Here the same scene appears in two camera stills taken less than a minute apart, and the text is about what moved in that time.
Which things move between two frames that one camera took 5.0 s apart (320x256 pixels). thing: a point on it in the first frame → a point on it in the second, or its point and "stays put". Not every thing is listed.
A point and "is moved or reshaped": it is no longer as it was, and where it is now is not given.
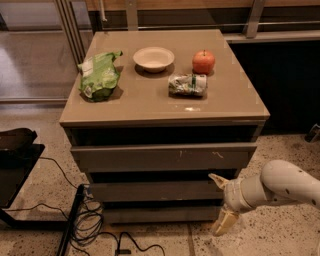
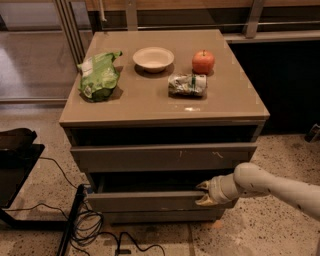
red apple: (203, 62) stays put
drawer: (181, 190) is moved or reshaped
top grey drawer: (165, 157) stays put
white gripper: (232, 195) → (215, 191)
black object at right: (314, 135) stays put
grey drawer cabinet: (151, 114) stays put
